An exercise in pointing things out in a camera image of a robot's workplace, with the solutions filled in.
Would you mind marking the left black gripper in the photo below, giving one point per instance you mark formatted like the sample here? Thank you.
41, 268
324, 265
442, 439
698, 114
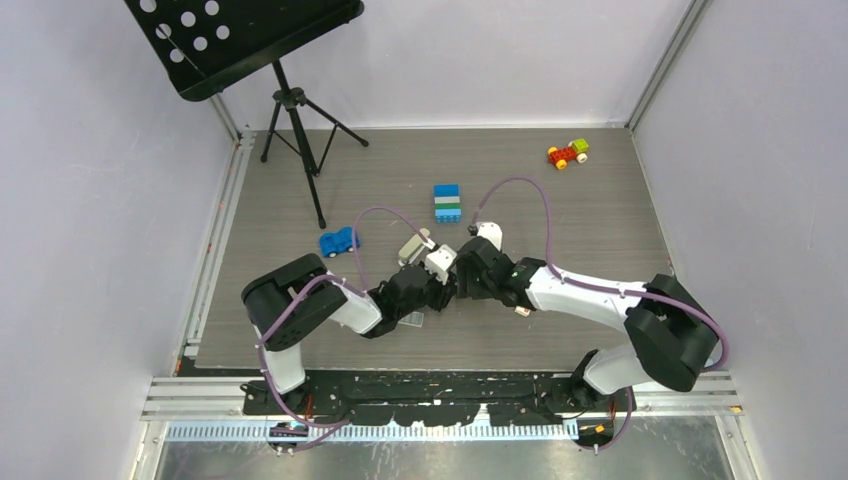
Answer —
444, 292

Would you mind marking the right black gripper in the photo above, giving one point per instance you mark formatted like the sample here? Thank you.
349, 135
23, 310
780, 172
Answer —
465, 287

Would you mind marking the staple tray with staples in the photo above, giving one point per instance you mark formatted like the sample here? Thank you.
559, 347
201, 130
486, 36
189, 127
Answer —
415, 319

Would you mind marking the beige white stapler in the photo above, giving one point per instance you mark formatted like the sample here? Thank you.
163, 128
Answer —
414, 247

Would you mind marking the white staple box sleeve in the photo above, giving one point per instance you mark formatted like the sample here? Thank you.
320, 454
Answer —
522, 310

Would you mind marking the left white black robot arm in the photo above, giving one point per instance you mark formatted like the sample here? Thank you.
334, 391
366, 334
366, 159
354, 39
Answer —
289, 303

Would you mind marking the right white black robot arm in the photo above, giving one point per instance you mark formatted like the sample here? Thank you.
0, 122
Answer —
671, 340

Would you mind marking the blue green brick stack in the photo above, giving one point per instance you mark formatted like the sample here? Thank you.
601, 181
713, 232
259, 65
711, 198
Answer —
447, 203

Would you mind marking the blue toy car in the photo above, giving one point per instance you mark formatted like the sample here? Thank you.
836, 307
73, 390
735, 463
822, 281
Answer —
344, 240

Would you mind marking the red green toy car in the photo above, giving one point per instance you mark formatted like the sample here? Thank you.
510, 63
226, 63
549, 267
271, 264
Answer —
574, 151

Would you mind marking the black music stand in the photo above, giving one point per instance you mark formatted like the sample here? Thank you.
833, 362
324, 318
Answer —
206, 47

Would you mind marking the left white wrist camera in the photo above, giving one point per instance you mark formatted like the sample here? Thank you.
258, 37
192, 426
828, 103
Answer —
440, 261

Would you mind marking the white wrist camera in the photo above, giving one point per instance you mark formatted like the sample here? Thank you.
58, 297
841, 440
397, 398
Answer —
440, 261
488, 230

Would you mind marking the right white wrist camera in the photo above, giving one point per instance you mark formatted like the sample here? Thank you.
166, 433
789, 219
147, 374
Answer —
488, 230

